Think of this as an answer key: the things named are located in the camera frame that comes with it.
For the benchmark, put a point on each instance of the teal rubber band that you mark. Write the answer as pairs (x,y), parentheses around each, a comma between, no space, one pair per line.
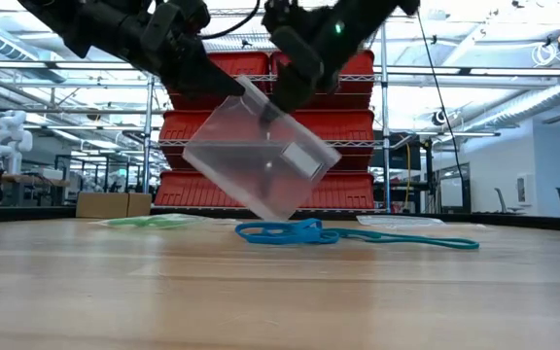
(472,246)

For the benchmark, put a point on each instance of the grey background chair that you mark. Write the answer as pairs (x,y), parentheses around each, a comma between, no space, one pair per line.
(500,197)

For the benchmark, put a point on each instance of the background wooden workbench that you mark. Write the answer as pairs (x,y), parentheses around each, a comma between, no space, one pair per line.
(17,179)

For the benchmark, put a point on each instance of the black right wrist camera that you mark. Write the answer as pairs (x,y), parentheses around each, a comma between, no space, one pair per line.
(299,51)

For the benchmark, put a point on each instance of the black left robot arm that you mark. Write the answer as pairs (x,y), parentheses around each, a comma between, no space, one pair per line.
(90,24)

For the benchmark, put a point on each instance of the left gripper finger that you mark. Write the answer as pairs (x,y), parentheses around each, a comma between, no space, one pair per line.
(202,80)

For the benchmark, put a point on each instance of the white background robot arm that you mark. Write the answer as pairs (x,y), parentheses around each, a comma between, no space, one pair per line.
(10,126)

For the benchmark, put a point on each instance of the clear plastic zip bag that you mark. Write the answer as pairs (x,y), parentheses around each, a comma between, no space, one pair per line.
(241,165)
(217,221)
(396,220)

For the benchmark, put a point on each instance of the white wall dispenser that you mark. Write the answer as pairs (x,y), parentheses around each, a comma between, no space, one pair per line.
(522,189)

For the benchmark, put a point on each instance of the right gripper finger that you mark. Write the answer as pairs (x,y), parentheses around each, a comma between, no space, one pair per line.
(287,99)

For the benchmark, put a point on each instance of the black aluminium table frame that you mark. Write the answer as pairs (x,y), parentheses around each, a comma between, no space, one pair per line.
(17,214)

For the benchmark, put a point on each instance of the small cardboard box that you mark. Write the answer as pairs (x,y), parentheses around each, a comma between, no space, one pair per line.
(110,204)

